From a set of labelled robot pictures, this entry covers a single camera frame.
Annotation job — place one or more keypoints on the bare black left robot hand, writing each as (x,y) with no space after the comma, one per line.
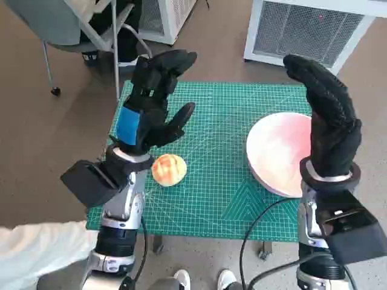
(157,121)

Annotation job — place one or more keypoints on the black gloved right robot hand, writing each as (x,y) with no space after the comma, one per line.
(332,127)

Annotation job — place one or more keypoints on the round toy bread bun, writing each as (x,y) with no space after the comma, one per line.
(169,170)

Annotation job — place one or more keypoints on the pink bowl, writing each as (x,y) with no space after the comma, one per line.
(272,151)

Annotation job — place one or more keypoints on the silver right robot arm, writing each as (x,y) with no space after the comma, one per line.
(308,211)

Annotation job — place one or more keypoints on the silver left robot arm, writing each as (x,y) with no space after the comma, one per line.
(121,211)

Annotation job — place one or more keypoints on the green cutting mat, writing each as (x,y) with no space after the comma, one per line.
(211,136)

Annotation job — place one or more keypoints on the seated person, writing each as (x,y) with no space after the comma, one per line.
(127,39)

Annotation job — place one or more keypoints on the large white mesh cabinet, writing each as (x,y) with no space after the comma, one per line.
(302,30)

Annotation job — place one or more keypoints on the small white mesh cabinet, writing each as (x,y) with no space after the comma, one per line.
(169,18)

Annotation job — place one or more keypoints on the table leg with caster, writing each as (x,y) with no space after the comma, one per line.
(158,244)
(264,250)

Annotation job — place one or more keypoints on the grey office chair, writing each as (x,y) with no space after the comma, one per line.
(60,24)

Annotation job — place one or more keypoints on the white shoe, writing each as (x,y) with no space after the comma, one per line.
(182,279)
(226,279)

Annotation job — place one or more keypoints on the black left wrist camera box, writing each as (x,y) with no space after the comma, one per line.
(87,184)

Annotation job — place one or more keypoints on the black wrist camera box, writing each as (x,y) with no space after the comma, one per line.
(356,235)
(87,184)

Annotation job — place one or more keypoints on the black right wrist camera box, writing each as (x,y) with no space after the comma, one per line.
(356,235)

